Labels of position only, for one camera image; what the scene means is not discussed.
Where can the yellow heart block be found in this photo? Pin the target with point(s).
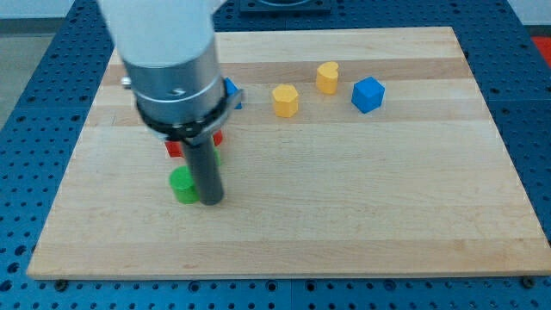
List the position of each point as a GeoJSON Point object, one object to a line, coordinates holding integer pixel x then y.
{"type": "Point", "coordinates": [327, 77]}

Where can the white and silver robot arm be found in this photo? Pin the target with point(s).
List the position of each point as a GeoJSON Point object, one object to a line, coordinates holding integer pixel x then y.
{"type": "Point", "coordinates": [169, 51]}

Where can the red block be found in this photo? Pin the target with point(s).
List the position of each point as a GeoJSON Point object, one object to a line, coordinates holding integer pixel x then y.
{"type": "Point", "coordinates": [175, 150]}

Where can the wooden board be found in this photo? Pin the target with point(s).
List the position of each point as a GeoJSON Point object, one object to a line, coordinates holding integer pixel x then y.
{"type": "Point", "coordinates": [420, 187]}

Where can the blue cube block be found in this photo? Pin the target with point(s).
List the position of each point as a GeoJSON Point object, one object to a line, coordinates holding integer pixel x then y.
{"type": "Point", "coordinates": [367, 94]}

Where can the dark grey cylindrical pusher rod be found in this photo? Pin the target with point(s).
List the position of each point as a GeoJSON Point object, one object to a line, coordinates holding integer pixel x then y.
{"type": "Point", "coordinates": [204, 170]}

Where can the blue block behind arm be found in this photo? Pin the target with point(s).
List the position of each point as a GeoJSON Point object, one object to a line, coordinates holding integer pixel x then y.
{"type": "Point", "coordinates": [231, 87]}

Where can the yellow hexagon block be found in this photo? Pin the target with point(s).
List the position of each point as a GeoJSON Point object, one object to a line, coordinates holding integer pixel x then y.
{"type": "Point", "coordinates": [285, 100]}

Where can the green cylinder block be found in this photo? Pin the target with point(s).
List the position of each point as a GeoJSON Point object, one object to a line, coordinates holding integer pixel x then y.
{"type": "Point", "coordinates": [183, 185]}

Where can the green star block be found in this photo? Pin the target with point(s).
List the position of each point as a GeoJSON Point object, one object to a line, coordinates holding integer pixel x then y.
{"type": "Point", "coordinates": [217, 157]}

